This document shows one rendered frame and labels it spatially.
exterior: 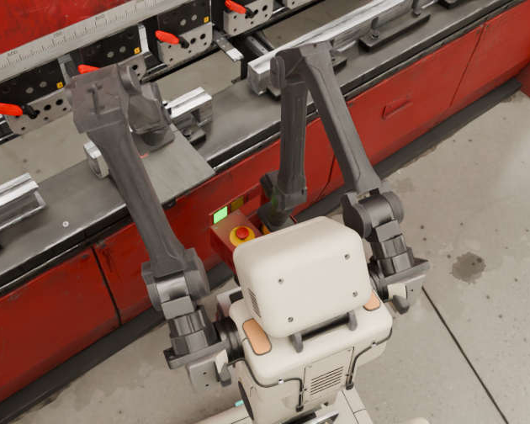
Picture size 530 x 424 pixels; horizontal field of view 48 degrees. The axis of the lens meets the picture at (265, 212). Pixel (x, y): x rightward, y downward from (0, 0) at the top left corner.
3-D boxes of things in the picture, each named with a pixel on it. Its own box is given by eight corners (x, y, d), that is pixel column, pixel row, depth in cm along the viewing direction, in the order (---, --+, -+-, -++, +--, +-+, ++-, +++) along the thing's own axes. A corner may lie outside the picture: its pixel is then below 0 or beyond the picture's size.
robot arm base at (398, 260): (380, 288, 116) (431, 267, 119) (369, 249, 115) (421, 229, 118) (361, 282, 124) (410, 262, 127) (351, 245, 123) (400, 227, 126)
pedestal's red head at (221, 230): (242, 283, 176) (243, 253, 161) (209, 246, 183) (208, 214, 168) (293, 246, 184) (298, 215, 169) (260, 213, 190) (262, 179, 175)
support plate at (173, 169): (157, 208, 150) (156, 205, 149) (105, 142, 161) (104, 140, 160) (215, 174, 157) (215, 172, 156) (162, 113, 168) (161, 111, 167)
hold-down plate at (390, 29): (368, 53, 202) (369, 46, 200) (357, 44, 205) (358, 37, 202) (428, 20, 213) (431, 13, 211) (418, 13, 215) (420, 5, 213)
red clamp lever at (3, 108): (-3, 108, 123) (39, 113, 131) (-12, 96, 124) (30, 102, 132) (-7, 115, 123) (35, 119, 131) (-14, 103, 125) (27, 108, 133)
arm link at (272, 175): (279, 204, 152) (308, 195, 155) (261, 166, 155) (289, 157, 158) (267, 221, 163) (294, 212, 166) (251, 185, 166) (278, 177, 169)
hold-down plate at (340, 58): (276, 103, 188) (276, 96, 185) (265, 92, 190) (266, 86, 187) (346, 65, 199) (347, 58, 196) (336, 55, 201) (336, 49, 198)
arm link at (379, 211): (381, 250, 117) (403, 241, 119) (368, 201, 116) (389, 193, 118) (357, 247, 126) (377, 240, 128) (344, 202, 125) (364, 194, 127)
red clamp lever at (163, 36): (162, 34, 137) (191, 43, 145) (153, 24, 139) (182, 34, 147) (158, 41, 138) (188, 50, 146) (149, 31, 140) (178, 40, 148)
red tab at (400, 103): (384, 120, 229) (389, 108, 224) (381, 118, 230) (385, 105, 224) (412, 104, 235) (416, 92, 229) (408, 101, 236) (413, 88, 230)
